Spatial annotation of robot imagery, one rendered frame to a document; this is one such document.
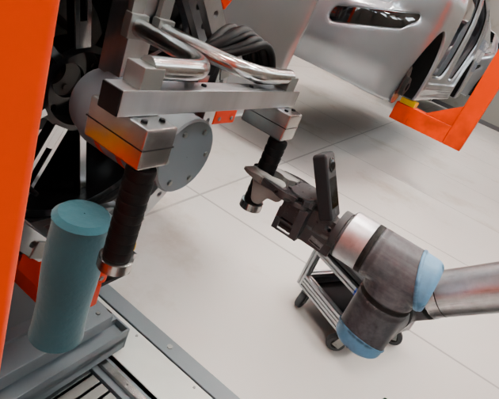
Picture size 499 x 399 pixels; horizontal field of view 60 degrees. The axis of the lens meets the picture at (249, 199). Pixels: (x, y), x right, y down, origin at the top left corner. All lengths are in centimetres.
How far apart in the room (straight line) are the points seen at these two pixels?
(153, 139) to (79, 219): 24
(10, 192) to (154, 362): 123
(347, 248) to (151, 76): 42
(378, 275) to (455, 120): 351
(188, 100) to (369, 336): 49
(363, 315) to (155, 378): 75
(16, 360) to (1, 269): 96
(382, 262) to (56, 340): 54
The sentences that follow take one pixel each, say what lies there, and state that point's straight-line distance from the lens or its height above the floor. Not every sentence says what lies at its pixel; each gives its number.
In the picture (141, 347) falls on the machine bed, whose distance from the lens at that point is 141.
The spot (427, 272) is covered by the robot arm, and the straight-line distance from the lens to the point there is 72.
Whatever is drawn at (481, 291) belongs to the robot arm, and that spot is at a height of 82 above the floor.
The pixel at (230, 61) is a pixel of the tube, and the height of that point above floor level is 101.
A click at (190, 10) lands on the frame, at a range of 86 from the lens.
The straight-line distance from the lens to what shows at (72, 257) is 68.
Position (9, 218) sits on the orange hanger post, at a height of 101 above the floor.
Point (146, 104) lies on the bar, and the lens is 49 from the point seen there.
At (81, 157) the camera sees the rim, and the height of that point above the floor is 71.
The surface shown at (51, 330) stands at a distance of 79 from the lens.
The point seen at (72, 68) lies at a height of 85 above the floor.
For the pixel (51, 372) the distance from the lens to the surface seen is 123.
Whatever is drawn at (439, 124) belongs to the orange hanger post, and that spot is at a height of 65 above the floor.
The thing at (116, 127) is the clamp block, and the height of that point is 93.
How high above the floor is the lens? 111
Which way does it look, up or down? 25 degrees down
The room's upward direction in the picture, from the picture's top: 23 degrees clockwise
